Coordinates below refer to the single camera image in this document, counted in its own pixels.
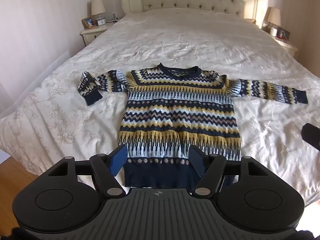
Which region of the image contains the cream nightstand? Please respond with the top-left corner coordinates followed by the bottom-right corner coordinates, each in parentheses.
top-left (261, 29), bottom-right (299, 57)
top-left (80, 21), bottom-right (116, 47)

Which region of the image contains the wooden picture frame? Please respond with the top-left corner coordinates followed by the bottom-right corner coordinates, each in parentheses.
top-left (81, 17), bottom-right (97, 29)

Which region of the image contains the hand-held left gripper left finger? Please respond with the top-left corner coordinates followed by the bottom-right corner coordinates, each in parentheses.
top-left (47, 144), bottom-right (128, 197)

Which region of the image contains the dark picture frame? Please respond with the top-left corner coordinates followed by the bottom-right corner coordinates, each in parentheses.
top-left (278, 27), bottom-right (291, 39)

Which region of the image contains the navy yellow patterned knit sweater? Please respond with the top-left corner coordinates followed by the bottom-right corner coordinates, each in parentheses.
top-left (77, 64), bottom-right (308, 188)

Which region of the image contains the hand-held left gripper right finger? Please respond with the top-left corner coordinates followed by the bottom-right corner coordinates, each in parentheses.
top-left (189, 144), bottom-right (267, 197)

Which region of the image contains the table lamp with beige shade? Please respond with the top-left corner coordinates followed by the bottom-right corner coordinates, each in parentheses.
top-left (91, 0), bottom-right (106, 20)
top-left (267, 7), bottom-right (282, 28)

